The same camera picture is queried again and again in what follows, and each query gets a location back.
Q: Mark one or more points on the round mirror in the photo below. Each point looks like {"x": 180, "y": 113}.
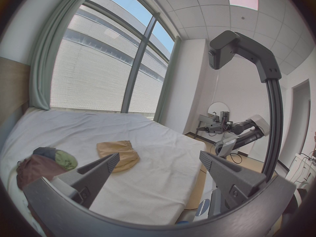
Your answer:
{"x": 218, "y": 107}

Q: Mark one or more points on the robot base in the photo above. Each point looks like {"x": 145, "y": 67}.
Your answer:
{"x": 214, "y": 206}

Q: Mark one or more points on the green garment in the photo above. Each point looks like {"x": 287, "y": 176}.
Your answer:
{"x": 65, "y": 159}

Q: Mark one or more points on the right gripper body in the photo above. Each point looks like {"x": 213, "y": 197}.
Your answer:
{"x": 218, "y": 128}

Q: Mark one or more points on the tan shorts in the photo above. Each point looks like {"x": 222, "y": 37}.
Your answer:
{"x": 123, "y": 154}

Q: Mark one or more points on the brown shorts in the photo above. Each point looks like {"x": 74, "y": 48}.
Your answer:
{"x": 37, "y": 171}

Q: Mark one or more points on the black garment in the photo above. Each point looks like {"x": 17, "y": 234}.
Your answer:
{"x": 45, "y": 152}

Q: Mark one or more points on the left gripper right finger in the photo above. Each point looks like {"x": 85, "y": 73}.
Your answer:
{"x": 232, "y": 181}

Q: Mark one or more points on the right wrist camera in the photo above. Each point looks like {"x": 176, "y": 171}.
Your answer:
{"x": 224, "y": 116}

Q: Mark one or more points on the window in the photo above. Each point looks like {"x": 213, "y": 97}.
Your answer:
{"x": 98, "y": 70}

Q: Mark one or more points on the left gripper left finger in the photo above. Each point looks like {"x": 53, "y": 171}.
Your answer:
{"x": 88, "y": 181}

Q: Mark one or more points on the bed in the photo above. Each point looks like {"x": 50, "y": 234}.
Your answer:
{"x": 148, "y": 181}

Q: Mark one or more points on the grey-green curtain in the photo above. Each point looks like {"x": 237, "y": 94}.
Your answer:
{"x": 42, "y": 70}
{"x": 169, "y": 83}

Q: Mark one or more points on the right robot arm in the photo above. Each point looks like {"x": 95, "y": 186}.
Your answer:
{"x": 259, "y": 123}

